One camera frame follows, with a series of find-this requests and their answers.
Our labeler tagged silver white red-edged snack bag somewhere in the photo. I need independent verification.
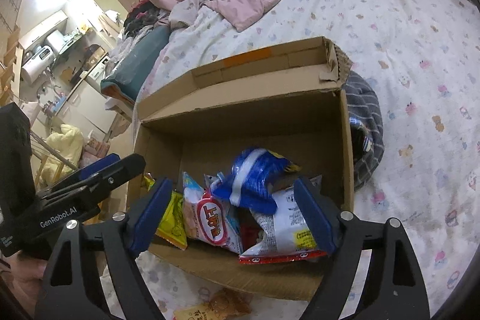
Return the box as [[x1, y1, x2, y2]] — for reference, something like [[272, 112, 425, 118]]
[[238, 185, 326, 265]]

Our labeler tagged yellow snack bag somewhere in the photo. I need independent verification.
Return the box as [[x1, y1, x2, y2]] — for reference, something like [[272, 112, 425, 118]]
[[154, 178, 188, 250]]

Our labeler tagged pink white round-logo snack bag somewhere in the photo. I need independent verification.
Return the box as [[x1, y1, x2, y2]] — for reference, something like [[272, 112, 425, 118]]
[[182, 171, 243, 254]]

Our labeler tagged blue white striped snack bag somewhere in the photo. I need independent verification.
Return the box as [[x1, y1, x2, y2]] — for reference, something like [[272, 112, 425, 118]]
[[211, 148, 301, 215]]

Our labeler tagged white red rice cake packet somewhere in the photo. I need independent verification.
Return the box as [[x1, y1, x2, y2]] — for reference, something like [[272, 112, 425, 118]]
[[238, 209, 266, 252]]

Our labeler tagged person's left hand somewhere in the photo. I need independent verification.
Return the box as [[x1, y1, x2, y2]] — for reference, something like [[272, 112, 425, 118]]
[[1, 251, 47, 301]]

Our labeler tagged yellow towel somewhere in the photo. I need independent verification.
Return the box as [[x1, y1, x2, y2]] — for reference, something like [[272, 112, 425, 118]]
[[40, 124, 84, 187]]

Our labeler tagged white washing machine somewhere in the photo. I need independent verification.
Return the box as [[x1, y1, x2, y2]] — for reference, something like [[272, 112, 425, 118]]
[[85, 56, 110, 92]]

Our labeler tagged dark plaid cloth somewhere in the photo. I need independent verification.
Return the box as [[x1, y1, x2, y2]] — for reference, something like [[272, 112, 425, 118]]
[[343, 71, 385, 191]]

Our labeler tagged white water heater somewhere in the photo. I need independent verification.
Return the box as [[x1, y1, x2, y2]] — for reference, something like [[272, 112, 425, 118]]
[[21, 46, 55, 85]]

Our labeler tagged brown cardboard box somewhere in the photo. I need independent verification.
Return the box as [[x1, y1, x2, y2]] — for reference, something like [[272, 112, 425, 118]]
[[127, 36, 356, 302]]

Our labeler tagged pile of dark clothes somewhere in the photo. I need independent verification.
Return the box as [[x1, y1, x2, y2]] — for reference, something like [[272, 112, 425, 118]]
[[124, 0, 170, 37]]

